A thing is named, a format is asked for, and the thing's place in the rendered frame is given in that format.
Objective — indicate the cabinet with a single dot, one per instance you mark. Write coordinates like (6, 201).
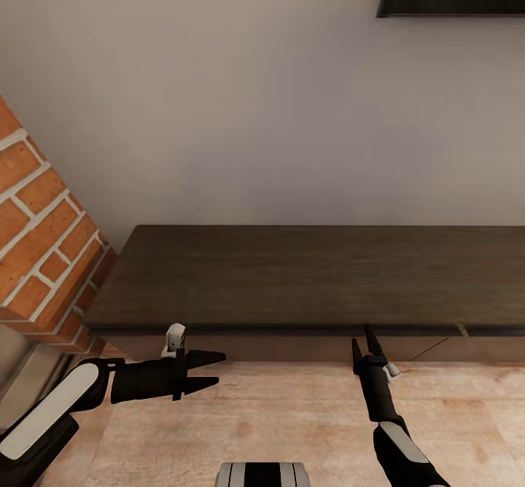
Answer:
(300, 293)

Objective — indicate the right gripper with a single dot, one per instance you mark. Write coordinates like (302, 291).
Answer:
(370, 368)

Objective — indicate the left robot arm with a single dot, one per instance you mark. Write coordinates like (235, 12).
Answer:
(35, 439)

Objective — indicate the wood fireplace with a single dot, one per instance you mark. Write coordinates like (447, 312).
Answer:
(29, 371)

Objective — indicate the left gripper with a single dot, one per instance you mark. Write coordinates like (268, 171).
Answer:
(162, 377)

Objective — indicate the robot trunk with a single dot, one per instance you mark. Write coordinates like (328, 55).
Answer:
(262, 474)

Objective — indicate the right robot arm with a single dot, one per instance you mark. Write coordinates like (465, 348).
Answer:
(403, 462)

